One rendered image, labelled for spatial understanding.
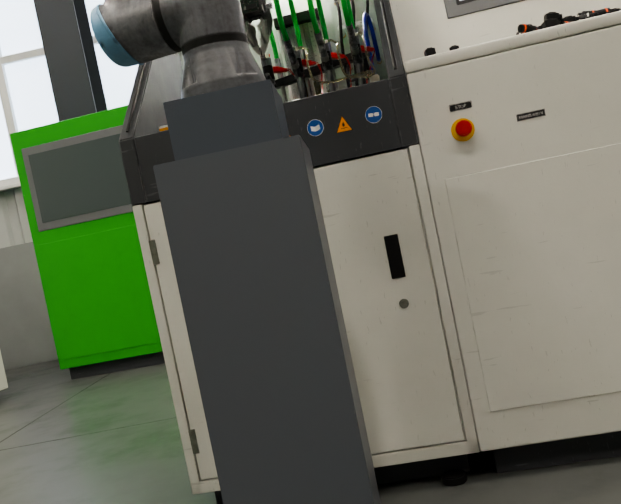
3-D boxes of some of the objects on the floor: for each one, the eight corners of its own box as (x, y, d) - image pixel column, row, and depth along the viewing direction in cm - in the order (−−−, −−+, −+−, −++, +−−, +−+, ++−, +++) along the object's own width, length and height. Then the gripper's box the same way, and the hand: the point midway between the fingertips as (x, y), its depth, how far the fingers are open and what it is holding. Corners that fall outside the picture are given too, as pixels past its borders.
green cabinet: (61, 382, 466) (8, 133, 461) (116, 356, 546) (70, 143, 541) (216, 355, 448) (162, 95, 442) (249, 332, 528) (203, 112, 522)
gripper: (222, -29, 184) (239, 54, 185) (256, -38, 183) (273, 46, 183) (231, -18, 193) (247, 61, 193) (264, -27, 191) (280, 53, 192)
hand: (261, 51), depth 191 cm, fingers closed
